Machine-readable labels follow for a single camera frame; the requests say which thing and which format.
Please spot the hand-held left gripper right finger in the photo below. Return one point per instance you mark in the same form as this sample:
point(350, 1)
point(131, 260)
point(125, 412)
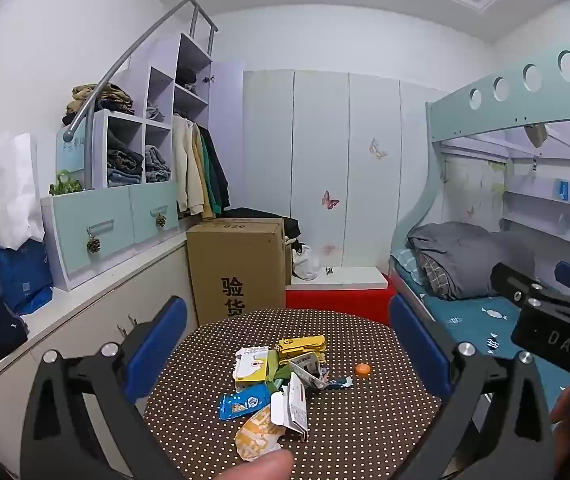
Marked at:
point(417, 345)

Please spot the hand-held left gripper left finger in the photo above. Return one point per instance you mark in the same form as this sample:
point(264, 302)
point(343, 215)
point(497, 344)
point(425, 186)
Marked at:
point(157, 345)

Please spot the orange bottle cap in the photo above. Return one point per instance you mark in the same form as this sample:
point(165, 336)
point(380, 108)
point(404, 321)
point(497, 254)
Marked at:
point(363, 370)

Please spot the dark blue wrapper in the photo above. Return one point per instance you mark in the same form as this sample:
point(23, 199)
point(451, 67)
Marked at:
point(337, 384)

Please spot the white yellow carton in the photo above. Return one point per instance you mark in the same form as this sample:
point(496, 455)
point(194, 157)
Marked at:
point(251, 367)

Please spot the blue snack wrapper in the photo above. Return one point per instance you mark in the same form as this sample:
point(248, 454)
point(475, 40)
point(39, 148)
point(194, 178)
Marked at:
point(240, 405)

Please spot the white printed carton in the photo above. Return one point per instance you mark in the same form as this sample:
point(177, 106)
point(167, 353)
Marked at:
point(307, 367)

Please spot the yellow packet stack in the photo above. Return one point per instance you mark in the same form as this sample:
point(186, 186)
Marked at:
point(300, 344)

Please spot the green leaf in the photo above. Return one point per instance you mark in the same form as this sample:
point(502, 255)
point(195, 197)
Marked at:
point(276, 372)

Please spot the orange white wrapper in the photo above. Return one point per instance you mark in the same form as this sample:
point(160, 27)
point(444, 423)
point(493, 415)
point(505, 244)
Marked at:
point(257, 435)

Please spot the white paper box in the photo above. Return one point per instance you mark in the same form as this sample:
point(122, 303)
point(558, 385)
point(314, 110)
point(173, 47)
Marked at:
point(292, 410)

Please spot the person's left hand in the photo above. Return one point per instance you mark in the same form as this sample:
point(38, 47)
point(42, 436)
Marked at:
point(260, 467)

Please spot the brown polka-dot tablecloth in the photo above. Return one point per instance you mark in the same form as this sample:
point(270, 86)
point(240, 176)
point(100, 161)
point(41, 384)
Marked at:
point(205, 360)

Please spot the grey blanket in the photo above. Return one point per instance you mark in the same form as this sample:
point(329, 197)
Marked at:
point(470, 255)

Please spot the teal candy-print bed sheet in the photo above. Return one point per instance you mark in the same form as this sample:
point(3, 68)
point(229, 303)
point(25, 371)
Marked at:
point(470, 320)

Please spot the grey plaid pillow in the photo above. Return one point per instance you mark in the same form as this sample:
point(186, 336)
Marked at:
point(435, 272)

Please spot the low white cabinet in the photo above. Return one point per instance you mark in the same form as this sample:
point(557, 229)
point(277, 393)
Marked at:
point(90, 305)

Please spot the blue checked pillow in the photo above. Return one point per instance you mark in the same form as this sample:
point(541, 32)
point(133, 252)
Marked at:
point(407, 265)

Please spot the small blue box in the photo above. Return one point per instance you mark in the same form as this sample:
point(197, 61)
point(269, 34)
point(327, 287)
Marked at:
point(563, 189)

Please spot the red bench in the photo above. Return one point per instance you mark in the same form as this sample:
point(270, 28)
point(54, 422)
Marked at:
point(335, 305)

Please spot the white board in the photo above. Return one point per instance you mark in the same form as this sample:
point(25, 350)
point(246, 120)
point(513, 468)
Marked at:
point(345, 277)

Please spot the large cardboard box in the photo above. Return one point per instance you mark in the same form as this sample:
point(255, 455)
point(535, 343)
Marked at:
point(235, 270)

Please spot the pine cone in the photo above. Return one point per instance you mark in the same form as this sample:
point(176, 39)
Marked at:
point(94, 245)
point(161, 220)

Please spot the faint pink butterfly sticker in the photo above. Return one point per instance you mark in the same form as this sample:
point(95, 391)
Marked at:
point(328, 250)

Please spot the white plastic bag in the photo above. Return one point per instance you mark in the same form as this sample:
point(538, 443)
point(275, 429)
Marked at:
point(307, 265)

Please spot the teal drawer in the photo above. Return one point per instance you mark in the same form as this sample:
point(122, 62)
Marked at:
point(100, 215)
point(152, 200)

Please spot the blue bag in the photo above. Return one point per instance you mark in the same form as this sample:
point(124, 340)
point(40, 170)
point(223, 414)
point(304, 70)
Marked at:
point(17, 275)

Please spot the yellow garment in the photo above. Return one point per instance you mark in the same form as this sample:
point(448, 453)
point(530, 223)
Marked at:
point(205, 195)

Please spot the black bag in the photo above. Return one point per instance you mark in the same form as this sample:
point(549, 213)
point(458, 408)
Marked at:
point(265, 212)

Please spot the cream jacket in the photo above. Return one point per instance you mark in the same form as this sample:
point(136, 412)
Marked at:
point(185, 170)

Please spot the green garment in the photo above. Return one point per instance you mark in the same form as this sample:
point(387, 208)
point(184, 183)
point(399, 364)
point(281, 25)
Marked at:
point(212, 175)

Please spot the folded grey clothes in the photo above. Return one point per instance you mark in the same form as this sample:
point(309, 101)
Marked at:
point(157, 165)

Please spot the black coat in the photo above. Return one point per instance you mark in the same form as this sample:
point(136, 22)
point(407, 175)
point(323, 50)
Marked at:
point(222, 175)

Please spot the teal bunk bed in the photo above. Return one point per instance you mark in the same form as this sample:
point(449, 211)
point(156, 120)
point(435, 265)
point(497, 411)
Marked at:
point(515, 100)

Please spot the green plant decoration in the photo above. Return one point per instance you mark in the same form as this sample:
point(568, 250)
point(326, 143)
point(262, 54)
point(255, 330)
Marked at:
point(65, 185)

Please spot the folded dark jeans stack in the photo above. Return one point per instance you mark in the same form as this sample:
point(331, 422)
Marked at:
point(125, 160)

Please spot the pale butterfly sticker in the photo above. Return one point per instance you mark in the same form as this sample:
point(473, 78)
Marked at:
point(378, 148)

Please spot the pale blue sign board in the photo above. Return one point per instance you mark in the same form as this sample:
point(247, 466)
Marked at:
point(71, 157)

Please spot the white wardrobe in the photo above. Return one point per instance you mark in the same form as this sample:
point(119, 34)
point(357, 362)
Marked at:
point(315, 160)

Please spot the white shopping bag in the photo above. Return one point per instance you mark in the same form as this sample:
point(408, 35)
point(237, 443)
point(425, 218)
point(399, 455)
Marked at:
point(7, 195)

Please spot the small folded clothes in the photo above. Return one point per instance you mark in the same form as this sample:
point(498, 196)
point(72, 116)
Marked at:
point(156, 112)

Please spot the olive clothes pile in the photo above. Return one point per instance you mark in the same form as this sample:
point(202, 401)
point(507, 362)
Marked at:
point(97, 100)

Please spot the dark folded clothes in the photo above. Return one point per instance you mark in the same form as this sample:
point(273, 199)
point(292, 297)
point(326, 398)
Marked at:
point(186, 80)

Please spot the grey metal handrail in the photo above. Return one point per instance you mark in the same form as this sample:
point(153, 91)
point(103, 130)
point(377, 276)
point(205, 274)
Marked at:
point(115, 67)

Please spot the stepped shelf cabinet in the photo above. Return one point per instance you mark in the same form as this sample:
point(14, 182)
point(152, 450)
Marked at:
point(165, 55)

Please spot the lavender wall shelf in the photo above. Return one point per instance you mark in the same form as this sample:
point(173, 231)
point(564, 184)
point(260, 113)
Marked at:
point(545, 210)

